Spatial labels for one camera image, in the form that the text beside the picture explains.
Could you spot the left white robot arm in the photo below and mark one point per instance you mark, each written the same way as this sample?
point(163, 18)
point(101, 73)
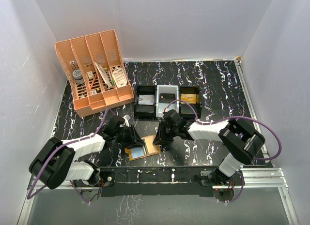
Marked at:
point(56, 161)

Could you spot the grey tape roll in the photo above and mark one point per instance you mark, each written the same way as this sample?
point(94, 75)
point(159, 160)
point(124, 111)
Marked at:
point(77, 76)

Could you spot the black card bin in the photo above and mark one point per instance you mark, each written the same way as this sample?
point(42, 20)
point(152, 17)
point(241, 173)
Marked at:
point(191, 106)
point(144, 111)

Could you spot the white labelled package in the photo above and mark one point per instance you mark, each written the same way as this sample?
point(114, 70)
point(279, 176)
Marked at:
point(119, 77)

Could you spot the aluminium table frame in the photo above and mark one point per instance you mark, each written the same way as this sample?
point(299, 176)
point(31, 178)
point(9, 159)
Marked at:
point(264, 200)

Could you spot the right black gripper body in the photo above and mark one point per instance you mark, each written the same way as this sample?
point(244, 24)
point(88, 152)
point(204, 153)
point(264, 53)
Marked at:
point(171, 131)

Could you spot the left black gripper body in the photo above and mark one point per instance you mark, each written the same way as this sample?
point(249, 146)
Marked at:
point(122, 136)

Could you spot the orange leather card holder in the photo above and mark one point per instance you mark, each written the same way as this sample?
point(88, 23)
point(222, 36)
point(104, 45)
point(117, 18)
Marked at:
point(136, 153)

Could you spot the white paper leaflet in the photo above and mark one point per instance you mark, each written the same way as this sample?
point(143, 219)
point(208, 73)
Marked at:
point(104, 75)

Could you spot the peach desk file organizer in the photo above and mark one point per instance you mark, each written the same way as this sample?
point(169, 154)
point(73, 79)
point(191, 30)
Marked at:
point(82, 53)

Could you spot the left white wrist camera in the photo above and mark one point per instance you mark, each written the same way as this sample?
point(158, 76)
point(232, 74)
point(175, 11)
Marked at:
point(126, 120)

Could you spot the black credit card stack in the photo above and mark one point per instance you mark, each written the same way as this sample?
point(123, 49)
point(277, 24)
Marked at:
point(167, 97)

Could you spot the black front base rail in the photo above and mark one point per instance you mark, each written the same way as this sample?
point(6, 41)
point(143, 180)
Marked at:
point(167, 180)

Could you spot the gold credit card stack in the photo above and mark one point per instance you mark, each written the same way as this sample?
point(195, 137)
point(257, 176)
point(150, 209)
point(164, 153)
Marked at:
point(190, 98)

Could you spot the white middle card bin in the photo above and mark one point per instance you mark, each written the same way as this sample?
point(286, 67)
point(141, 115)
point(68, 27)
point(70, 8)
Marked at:
point(161, 107)

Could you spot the silver credit card stack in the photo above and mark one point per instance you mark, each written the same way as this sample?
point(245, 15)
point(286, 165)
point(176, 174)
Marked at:
point(146, 99)

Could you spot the left black card bin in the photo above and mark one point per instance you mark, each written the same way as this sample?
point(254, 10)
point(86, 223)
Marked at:
point(144, 111)

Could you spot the orange pencil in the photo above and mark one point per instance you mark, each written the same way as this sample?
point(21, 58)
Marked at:
point(93, 80)

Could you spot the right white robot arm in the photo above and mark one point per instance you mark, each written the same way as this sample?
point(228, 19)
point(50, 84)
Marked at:
point(241, 139)

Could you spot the right black card bin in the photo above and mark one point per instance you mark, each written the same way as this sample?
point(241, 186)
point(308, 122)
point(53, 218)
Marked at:
point(191, 106)

